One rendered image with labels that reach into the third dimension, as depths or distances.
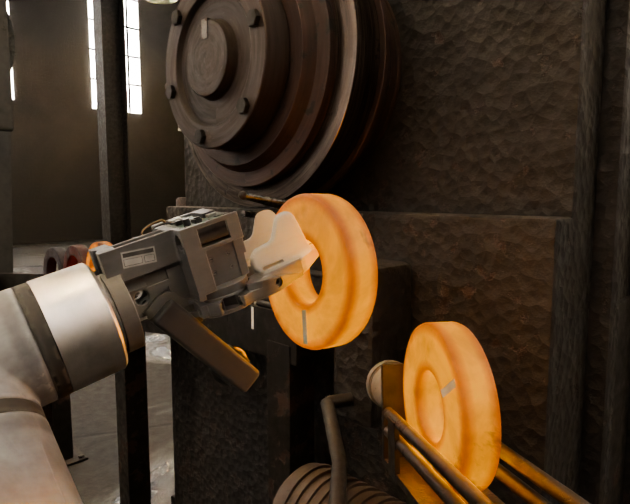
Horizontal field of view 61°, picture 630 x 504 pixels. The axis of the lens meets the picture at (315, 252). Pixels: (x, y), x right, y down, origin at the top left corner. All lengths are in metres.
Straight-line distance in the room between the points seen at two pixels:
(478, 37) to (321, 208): 0.45
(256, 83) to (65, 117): 10.76
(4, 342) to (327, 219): 0.27
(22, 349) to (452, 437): 0.33
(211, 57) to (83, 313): 0.57
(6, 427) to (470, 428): 0.33
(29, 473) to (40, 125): 11.05
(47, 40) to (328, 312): 11.31
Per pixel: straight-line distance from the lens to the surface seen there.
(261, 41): 0.81
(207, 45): 0.91
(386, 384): 0.59
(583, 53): 0.80
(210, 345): 0.47
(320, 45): 0.82
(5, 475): 0.35
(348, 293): 0.47
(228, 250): 0.46
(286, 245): 0.49
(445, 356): 0.48
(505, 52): 0.84
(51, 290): 0.42
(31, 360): 0.41
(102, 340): 0.41
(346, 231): 0.47
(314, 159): 0.82
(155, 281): 0.45
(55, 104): 11.50
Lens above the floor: 0.90
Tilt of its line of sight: 6 degrees down
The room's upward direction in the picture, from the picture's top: straight up
